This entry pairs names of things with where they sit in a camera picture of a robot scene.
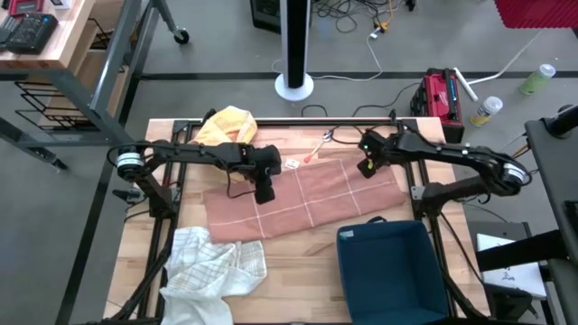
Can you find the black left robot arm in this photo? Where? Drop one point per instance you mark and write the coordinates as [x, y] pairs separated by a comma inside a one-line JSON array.
[[189, 151]]

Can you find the wooden workbench grey frame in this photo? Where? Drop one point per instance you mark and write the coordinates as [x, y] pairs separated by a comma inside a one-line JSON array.
[[45, 49]]

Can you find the black caster wheel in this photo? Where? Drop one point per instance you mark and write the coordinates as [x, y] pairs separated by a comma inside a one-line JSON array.
[[182, 36]]

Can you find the grey equipment cart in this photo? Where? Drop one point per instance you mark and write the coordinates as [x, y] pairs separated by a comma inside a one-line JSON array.
[[555, 180]]

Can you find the navy fabric storage bin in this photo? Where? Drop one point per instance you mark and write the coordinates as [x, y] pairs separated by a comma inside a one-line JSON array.
[[388, 275]]

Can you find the yellow white wipes canister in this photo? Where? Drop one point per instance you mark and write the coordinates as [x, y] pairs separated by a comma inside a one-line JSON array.
[[487, 110]]

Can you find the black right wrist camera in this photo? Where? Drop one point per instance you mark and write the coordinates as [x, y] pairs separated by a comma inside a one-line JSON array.
[[365, 169]]

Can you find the orange power plug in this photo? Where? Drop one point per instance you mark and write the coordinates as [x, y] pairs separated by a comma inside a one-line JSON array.
[[381, 26]]

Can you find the red foam panel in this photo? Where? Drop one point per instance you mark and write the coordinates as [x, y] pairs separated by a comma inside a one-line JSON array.
[[537, 11]]

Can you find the white waffle towel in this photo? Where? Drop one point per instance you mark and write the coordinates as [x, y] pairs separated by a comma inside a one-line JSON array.
[[203, 280]]

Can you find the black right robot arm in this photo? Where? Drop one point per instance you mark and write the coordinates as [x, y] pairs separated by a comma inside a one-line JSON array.
[[451, 151]]

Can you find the small white box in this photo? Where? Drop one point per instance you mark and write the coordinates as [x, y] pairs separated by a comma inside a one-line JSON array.
[[61, 2]]

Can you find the red black tool case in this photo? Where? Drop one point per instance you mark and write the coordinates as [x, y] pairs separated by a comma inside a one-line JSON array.
[[438, 97]]

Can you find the yellow checked towel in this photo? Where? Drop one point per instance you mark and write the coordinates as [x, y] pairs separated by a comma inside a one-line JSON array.
[[226, 126]]

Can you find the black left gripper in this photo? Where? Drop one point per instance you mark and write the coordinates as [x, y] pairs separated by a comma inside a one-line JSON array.
[[266, 162]]

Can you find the white plastic tube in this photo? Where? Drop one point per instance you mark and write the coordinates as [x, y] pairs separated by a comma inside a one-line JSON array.
[[465, 83]]

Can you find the black floor box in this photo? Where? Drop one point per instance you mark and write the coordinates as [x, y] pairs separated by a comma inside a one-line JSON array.
[[266, 13]]

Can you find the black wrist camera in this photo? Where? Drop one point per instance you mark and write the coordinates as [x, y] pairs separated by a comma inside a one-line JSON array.
[[264, 193], [365, 169]]

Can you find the pink towel with white stripes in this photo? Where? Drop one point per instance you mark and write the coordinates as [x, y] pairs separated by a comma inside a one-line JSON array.
[[316, 198]]

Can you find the red flat device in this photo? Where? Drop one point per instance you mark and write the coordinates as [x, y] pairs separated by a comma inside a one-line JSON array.
[[25, 6]]

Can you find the black keypad device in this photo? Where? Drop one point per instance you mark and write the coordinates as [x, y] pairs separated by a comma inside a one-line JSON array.
[[31, 34]]

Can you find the black aluminium table frame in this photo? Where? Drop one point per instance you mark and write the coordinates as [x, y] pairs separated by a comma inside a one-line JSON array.
[[280, 122]]

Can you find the green wipes canister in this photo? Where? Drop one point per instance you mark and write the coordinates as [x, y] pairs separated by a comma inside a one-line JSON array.
[[537, 80]]

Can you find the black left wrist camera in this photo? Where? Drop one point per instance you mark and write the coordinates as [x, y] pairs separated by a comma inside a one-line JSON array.
[[264, 193]]

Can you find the white paper sheet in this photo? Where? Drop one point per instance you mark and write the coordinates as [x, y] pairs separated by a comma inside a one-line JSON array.
[[519, 277]]

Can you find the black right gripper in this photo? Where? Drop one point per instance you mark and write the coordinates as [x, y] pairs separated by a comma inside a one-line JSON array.
[[377, 144]]

